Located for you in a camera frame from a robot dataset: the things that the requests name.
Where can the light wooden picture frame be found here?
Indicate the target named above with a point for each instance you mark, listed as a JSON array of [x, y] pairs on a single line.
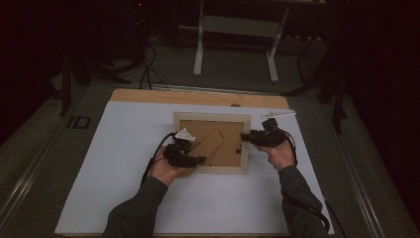
[[228, 132]]

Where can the black floor socket plate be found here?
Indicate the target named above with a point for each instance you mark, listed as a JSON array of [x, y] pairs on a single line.
[[79, 122]]

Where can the white metal stand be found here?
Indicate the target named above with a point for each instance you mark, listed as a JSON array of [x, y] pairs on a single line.
[[272, 62]]

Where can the person's left hand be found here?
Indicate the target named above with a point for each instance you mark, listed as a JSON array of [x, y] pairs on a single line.
[[165, 172]]

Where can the black tripod stand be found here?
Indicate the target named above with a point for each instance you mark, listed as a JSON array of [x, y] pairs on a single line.
[[336, 99]]

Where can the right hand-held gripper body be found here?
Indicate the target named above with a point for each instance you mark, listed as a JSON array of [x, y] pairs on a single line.
[[270, 137]]

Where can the person's right hand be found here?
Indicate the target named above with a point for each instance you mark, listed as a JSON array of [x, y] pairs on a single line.
[[280, 157]]

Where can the metal floor rail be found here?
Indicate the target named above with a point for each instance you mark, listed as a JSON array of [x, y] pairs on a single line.
[[360, 185], [26, 185]]

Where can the white table mat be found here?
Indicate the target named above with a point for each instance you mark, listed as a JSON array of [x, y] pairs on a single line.
[[115, 148]]

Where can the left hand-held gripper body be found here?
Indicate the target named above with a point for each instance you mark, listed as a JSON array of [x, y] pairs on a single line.
[[178, 155]]

